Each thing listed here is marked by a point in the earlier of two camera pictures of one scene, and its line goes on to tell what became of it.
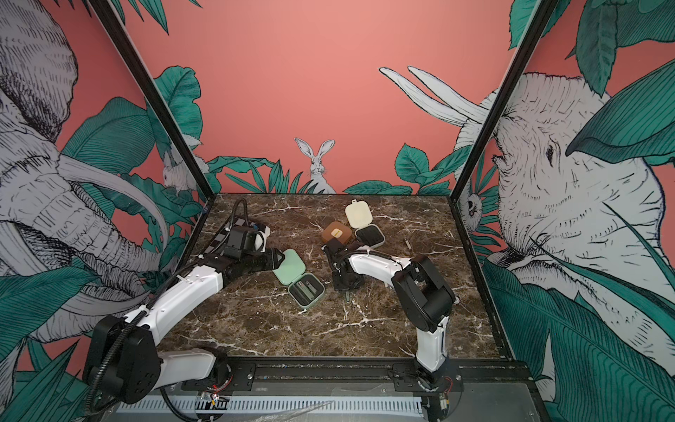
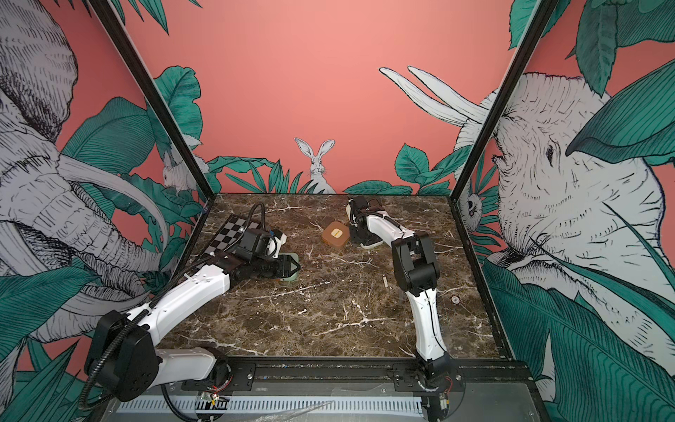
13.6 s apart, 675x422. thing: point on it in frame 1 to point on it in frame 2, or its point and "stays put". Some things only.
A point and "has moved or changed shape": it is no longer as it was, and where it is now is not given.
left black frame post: x=151 y=94 stays put
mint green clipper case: x=303 y=287 has moved or changed shape
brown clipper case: x=336 y=229 stays put
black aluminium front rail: x=373 y=376 stays put
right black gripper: x=337 y=285 to x=353 y=233
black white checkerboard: x=235 y=222 stays put
